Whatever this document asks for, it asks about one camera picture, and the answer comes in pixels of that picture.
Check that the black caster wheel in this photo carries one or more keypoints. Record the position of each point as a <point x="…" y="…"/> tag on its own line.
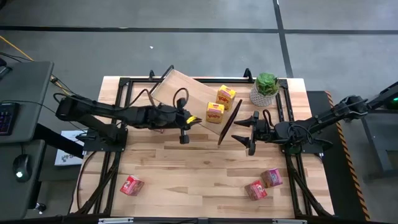
<point x="40" y="207"/>

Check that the black hazard-striped floor mat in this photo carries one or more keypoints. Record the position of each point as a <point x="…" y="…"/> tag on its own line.
<point x="335" y="186"/>

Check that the grey desk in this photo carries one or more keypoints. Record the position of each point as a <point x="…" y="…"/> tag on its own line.
<point x="12" y="199"/>
<point x="28" y="87"/>

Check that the black desk support bar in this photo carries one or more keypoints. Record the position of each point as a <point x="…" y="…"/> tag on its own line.
<point x="53" y="140"/>

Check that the black computer mouse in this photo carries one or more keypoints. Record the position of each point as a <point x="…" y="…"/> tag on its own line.
<point x="21" y="165"/>

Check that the white triangle-pattern plant pot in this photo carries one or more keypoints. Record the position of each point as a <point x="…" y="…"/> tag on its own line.
<point x="259" y="98"/>

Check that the green artificial plant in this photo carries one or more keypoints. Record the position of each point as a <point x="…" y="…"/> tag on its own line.
<point x="267" y="83"/>

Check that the wooden shelf with black frame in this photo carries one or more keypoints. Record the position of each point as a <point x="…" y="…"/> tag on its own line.
<point x="186" y="93"/>

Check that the black device with green light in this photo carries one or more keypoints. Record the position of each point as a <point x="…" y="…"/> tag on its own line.
<point x="384" y="95"/>

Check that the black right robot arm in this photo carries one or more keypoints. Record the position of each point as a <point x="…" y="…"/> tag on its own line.
<point x="323" y="119"/>

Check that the magenta Raisin Bran cereal box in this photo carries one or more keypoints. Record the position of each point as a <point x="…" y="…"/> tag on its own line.
<point x="132" y="185"/>
<point x="271" y="178"/>

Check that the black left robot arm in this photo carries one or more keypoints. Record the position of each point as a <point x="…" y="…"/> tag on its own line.
<point x="105" y="110"/>

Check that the yellow Corn Pops cereal box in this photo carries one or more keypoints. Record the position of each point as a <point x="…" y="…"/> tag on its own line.
<point x="215" y="113"/>
<point x="226" y="96"/>

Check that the red Froot Loops cereal box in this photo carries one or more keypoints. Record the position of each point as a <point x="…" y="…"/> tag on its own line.
<point x="255" y="190"/>

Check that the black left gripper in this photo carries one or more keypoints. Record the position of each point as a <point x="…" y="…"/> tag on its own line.
<point x="164" y="118"/>

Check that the white printed sign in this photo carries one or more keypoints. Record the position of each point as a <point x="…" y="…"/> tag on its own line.
<point x="66" y="155"/>

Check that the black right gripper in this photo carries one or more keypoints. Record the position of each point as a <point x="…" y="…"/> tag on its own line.
<point x="264" y="132"/>

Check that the black backlit keyboard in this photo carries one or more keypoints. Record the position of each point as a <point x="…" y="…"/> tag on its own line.
<point x="7" y="119"/>

